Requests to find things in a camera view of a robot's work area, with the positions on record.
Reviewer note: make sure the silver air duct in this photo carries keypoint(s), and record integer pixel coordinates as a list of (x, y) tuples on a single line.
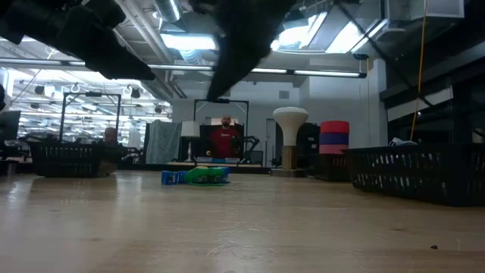
[(166, 9)]

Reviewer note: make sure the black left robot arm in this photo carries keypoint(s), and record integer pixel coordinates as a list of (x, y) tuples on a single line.
[(2, 96)]

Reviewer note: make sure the black background robot arm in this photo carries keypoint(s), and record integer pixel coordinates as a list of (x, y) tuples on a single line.
[(251, 144)]

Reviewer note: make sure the pink tape roll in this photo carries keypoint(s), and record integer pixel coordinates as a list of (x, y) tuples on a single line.
[(333, 149)]

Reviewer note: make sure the person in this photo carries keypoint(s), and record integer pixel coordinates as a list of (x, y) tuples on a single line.
[(110, 135), (226, 142)]

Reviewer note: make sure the linear ceiling light fixture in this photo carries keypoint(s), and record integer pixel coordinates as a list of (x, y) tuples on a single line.
[(303, 72)]

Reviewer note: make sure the bright ceiling light panel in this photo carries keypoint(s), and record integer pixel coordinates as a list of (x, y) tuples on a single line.
[(189, 41)]

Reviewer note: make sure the white table lamp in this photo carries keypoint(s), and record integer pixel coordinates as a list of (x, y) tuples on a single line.
[(190, 129)]

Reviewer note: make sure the black cabinet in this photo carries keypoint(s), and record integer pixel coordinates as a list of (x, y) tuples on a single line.
[(308, 138)]

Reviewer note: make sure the black gantry frame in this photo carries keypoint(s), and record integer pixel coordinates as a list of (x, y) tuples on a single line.
[(221, 101), (91, 94)]

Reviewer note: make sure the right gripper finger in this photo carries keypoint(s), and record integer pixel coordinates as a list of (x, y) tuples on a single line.
[(231, 64)]

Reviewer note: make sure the blue clip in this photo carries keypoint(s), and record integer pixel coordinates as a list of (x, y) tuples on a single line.
[(183, 176)]

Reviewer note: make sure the grey cloth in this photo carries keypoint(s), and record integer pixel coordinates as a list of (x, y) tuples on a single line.
[(163, 140)]

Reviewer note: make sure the green stapler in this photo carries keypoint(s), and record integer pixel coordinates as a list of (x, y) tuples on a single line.
[(198, 175), (216, 174)]

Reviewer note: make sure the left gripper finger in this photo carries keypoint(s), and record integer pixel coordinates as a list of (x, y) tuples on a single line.
[(110, 57)]

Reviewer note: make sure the purple tape roll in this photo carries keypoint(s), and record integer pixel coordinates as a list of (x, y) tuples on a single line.
[(334, 139)]

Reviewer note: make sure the dark monitor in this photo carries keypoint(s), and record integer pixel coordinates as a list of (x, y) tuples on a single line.
[(9, 125)]

